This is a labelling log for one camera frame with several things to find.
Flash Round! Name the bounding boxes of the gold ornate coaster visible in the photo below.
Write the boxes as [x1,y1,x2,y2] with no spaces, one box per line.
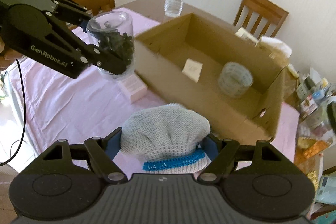
[306,170,319,190]

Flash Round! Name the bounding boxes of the white KASI glue box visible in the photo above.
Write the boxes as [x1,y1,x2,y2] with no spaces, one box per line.
[182,58,203,82]

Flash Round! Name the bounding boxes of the white glove blue cuff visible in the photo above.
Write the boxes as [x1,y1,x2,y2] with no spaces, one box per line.
[120,103,211,174]

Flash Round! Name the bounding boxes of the pink small carton box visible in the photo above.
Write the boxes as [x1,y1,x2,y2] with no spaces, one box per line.
[117,74,147,103]

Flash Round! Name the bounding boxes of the clear jar black clips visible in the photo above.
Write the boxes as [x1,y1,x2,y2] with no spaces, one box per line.
[86,10,135,79]

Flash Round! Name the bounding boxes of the black cable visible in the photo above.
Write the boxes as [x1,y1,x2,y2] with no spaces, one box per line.
[0,58,28,168]

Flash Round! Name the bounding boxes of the wooden chair back centre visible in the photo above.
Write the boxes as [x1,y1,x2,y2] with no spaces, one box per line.
[232,0,289,38]

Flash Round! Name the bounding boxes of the tissue box yellow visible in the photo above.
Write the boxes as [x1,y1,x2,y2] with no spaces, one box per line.
[256,36,292,62]

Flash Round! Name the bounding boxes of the open cardboard box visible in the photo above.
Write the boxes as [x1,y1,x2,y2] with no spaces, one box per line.
[135,13,287,145]

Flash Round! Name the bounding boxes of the clear packing tape roll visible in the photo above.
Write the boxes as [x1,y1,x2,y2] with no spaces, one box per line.
[218,62,253,98]

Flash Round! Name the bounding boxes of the orange pill blister pack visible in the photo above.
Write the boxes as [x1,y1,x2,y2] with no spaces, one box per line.
[303,140,329,159]

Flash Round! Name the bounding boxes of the red label jar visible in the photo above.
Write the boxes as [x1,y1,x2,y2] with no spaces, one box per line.
[299,95,318,119]

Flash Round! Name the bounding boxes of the large jar black lid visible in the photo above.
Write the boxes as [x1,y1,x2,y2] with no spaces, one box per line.
[298,101,335,147]

